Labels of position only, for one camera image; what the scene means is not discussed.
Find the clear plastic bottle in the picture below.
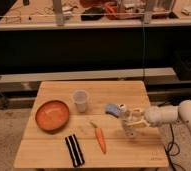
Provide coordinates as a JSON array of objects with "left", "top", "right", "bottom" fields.
[{"left": 119, "top": 104, "right": 137, "bottom": 138}]

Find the black white striped cloth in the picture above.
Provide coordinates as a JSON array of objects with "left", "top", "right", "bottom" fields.
[{"left": 65, "top": 134, "right": 85, "bottom": 167}]

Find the black box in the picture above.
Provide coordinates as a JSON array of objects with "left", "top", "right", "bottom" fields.
[{"left": 173, "top": 50, "right": 191, "bottom": 80}]

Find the wooden table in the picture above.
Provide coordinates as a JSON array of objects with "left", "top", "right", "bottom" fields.
[{"left": 14, "top": 81, "right": 168, "bottom": 169}]

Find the clear plastic cup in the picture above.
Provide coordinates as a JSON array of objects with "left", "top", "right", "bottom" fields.
[{"left": 72, "top": 89, "right": 89, "bottom": 113}]

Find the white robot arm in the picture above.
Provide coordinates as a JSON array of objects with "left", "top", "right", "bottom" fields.
[{"left": 128, "top": 100, "right": 191, "bottom": 134}]

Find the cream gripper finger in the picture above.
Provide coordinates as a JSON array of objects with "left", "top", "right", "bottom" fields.
[
  {"left": 128, "top": 120, "right": 149, "bottom": 128},
  {"left": 131, "top": 108, "right": 145, "bottom": 116}
]

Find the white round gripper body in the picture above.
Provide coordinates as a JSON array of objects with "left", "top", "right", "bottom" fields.
[{"left": 144, "top": 106, "right": 161, "bottom": 127}]

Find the blue sponge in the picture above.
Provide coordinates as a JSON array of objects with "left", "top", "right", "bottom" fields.
[{"left": 105, "top": 103, "right": 121, "bottom": 118}]

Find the orange plate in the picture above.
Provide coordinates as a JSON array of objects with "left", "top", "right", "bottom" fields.
[{"left": 35, "top": 100, "right": 70, "bottom": 131}]

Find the orange carrot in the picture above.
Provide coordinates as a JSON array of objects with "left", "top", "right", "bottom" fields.
[{"left": 91, "top": 122, "right": 107, "bottom": 153}]

